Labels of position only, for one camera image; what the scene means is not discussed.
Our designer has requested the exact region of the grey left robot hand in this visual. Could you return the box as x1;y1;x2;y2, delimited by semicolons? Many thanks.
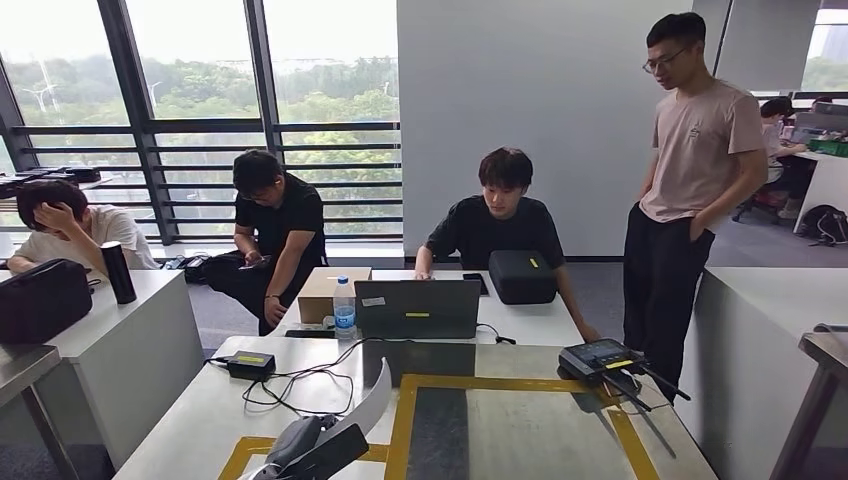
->
254;413;340;480

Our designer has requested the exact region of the white curved plastic part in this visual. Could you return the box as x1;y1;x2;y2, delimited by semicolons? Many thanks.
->
238;357;393;480

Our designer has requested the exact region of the steel workbench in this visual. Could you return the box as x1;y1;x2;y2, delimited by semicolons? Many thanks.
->
771;324;848;480
0;344;81;480
112;336;720;480

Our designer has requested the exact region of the black power adapter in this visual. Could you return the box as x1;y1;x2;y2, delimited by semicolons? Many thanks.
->
226;350;277;382

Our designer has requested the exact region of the clear water bottle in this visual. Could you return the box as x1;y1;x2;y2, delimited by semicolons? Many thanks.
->
332;275;358;341

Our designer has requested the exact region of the cardboard box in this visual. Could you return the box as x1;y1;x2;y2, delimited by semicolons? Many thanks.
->
298;266;374;326

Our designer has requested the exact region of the white table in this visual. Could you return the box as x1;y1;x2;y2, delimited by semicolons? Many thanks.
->
271;268;584;347
675;266;848;480
0;268;205;468

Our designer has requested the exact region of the grey laptop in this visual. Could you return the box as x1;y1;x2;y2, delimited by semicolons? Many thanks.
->
354;279;483;340

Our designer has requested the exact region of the person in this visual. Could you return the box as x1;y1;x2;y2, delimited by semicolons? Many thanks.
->
758;95;819;220
622;11;770;405
413;146;603;344
201;148;329;337
6;178;160;276

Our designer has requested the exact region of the black thermos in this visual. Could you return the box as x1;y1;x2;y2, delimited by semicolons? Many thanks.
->
99;240;138;306

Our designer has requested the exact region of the black bag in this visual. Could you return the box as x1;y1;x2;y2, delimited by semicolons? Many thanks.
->
0;258;94;346

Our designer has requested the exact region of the black remote controller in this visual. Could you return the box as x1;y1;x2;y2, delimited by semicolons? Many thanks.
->
558;337;692;413

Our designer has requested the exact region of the black backpack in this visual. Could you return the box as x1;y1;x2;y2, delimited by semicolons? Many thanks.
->
794;203;848;248

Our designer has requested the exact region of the white desk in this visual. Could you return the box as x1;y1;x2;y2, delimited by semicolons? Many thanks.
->
791;150;848;233

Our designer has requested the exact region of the green plastic crate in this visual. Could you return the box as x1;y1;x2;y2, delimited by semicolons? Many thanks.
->
806;137;848;158

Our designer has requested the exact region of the grey monitor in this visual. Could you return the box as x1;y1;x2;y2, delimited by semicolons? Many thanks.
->
793;111;848;134

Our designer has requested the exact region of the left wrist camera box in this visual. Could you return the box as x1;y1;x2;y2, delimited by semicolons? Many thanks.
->
281;422;370;480

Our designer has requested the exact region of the yellow tape frame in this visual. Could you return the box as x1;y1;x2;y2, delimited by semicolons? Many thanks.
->
218;374;664;480

